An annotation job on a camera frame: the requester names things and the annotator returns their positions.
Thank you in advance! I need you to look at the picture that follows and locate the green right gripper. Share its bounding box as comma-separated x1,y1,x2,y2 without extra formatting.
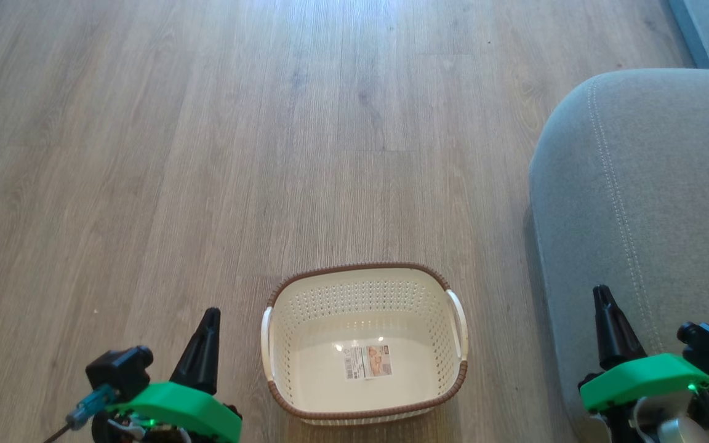
579,284,709,413

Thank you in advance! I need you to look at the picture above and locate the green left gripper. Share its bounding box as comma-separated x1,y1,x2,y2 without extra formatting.
107,308,244,443

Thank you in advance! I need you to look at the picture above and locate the white laundry basket brown rim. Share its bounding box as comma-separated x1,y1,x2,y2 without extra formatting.
260,262,470,427

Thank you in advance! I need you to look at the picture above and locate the paper label sticker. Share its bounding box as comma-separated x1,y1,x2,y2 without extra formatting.
345,344,393,381

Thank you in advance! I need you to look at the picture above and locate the teal left camera cable plug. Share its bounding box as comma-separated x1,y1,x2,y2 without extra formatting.
65,385,116,431

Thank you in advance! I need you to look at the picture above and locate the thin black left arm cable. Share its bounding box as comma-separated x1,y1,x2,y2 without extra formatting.
42,423,76,443

